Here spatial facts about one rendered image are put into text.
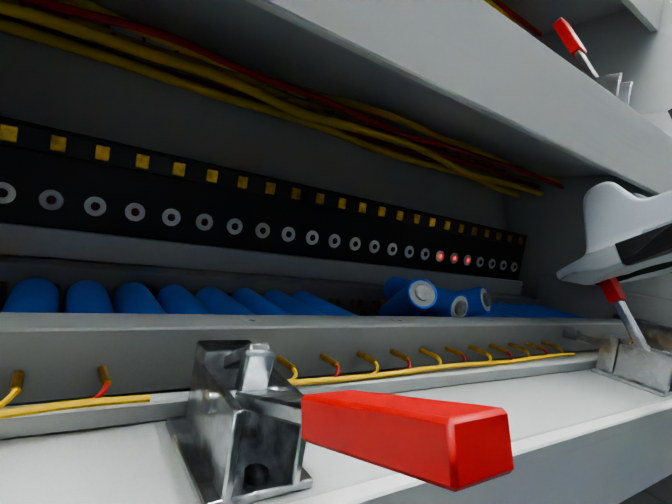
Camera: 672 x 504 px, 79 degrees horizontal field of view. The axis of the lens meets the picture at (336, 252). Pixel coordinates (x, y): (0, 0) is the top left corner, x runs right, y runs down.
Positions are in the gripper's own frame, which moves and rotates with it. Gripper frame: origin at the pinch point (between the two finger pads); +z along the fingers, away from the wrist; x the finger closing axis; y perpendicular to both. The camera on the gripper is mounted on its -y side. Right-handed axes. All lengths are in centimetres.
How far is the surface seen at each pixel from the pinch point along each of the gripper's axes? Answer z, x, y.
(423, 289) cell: 2.8, 13.8, -0.4
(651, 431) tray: -2.6, 5.1, -9.3
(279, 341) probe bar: 1.8, 23.7, -3.3
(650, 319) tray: 2.1, -15.6, -2.2
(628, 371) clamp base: -1.0, 1.1, -6.3
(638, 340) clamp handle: -1.9, 0.5, -4.6
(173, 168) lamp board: 9.6, 25.9, 8.7
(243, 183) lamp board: 9.6, 21.4, 8.7
